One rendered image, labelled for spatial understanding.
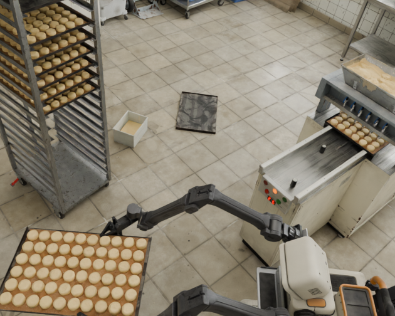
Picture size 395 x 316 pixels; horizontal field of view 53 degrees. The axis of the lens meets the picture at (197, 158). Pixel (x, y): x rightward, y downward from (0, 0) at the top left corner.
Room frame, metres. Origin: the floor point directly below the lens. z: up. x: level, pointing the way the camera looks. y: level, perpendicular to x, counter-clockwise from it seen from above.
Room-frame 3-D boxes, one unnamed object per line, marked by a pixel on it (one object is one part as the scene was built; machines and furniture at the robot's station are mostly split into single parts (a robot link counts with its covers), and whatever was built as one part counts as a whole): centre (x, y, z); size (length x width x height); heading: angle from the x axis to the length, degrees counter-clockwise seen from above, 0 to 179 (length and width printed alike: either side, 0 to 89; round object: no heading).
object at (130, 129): (2.74, 0.67, 0.08); 0.30 x 0.22 x 0.16; 166
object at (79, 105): (2.19, 0.96, 0.78); 0.64 x 0.03 x 0.03; 57
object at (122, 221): (1.08, 0.32, 0.98); 0.07 x 0.07 x 0.10; 47
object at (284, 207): (1.61, -0.51, 0.77); 0.24 x 0.04 x 0.14; 45
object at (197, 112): (3.23, 0.07, 0.01); 0.60 x 0.40 x 0.03; 2
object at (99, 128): (2.19, 0.96, 0.69); 0.64 x 0.03 x 0.03; 57
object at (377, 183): (2.56, -1.46, 0.42); 1.28 x 0.72 x 0.84; 135
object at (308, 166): (1.86, -0.77, 0.45); 0.70 x 0.34 x 0.90; 135
